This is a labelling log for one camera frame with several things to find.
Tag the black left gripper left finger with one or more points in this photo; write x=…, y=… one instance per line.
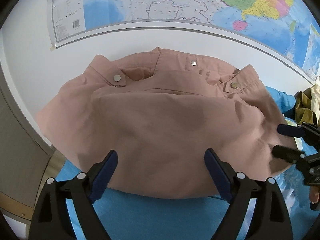
x=51, y=218

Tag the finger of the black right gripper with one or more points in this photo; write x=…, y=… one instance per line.
x=290, y=131
x=289, y=155

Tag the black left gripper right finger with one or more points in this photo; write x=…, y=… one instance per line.
x=270, y=218

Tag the pink jacket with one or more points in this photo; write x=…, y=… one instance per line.
x=69, y=118

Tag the person's right hand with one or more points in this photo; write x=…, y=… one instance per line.
x=314, y=194

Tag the olive green garment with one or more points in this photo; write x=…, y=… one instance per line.
x=303, y=111

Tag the cream fleece garment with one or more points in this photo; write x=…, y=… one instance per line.
x=314, y=90

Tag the blue bed sheet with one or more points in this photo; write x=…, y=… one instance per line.
x=175, y=214

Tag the colourful wall map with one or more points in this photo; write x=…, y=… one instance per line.
x=286, y=26

